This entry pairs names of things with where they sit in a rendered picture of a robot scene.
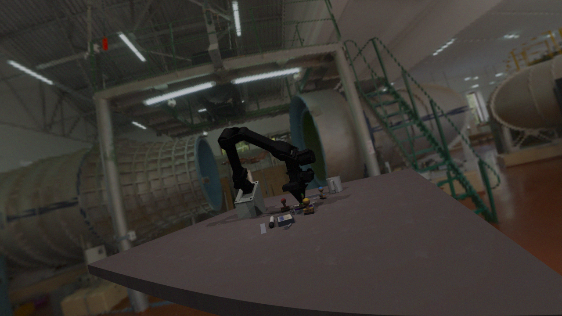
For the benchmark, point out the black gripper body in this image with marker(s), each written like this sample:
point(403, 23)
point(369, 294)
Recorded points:
point(293, 183)

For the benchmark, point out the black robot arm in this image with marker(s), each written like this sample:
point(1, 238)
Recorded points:
point(279, 149)

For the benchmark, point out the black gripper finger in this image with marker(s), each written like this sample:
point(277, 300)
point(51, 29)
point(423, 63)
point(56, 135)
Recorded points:
point(304, 189)
point(297, 194)

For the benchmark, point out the green-handled rubber stamp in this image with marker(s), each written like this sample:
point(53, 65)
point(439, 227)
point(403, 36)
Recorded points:
point(302, 206)

